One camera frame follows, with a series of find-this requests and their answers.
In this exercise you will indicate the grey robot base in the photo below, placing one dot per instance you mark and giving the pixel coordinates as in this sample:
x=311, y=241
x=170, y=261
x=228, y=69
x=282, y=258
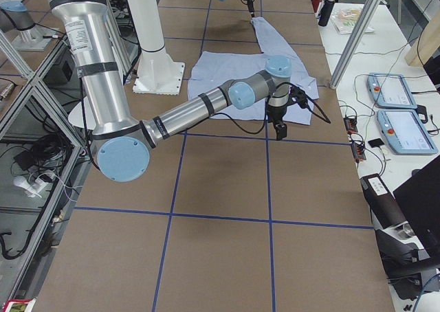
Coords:
x=31, y=37

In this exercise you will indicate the far orange circuit board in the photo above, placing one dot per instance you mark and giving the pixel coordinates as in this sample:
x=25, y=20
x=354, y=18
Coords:
x=351, y=124

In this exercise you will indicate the far teach pendant tablet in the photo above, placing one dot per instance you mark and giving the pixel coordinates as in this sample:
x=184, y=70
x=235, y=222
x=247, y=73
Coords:
x=390, y=91

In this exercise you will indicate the white plastic chair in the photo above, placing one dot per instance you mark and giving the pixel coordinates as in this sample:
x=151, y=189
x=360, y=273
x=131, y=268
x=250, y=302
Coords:
x=75, y=116

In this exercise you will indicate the orange circuit board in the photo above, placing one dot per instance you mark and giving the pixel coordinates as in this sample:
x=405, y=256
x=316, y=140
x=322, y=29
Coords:
x=358, y=149
x=351, y=124

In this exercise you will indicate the teach pendant tablet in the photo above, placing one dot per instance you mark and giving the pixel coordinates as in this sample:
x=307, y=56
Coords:
x=405, y=133
x=390, y=91

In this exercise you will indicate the black power adapter box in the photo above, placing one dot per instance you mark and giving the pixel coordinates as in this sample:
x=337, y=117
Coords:
x=62, y=71

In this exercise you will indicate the metal cup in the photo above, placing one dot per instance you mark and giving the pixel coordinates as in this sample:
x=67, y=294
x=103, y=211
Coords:
x=405, y=231

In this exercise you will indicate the small black phone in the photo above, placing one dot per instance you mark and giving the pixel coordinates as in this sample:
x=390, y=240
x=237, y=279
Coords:
x=376, y=143

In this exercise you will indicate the light blue striped shirt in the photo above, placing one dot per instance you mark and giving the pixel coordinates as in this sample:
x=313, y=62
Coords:
x=248, y=79

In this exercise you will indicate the black monitor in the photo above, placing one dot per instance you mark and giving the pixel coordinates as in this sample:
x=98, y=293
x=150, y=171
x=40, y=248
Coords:
x=418, y=199

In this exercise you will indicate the wooden board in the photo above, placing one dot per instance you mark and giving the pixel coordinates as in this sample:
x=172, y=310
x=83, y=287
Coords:
x=425, y=46

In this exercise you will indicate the black thermos bottle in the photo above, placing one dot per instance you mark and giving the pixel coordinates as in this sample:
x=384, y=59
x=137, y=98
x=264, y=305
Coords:
x=325, y=12

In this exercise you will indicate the black office chair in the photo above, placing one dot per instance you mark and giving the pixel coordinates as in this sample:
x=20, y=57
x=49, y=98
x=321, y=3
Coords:
x=409, y=270

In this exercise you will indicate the silver aluminium frame post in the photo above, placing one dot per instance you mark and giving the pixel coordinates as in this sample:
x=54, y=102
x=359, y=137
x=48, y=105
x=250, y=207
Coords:
x=368, y=10

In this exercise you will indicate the white central pedestal column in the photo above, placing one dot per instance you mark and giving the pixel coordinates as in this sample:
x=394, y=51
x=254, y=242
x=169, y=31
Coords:
x=157, y=72

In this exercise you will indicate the black box with label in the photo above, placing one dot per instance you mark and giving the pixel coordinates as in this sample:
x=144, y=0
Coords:
x=381, y=201

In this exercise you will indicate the near teach pendant tablet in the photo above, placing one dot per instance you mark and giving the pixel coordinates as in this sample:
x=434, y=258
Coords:
x=405, y=133

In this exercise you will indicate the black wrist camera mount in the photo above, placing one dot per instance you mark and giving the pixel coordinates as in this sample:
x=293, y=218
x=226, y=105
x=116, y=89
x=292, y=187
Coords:
x=298, y=96

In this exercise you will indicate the near orange circuit board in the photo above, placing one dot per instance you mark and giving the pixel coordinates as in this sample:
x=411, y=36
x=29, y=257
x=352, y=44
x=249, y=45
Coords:
x=358, y=149

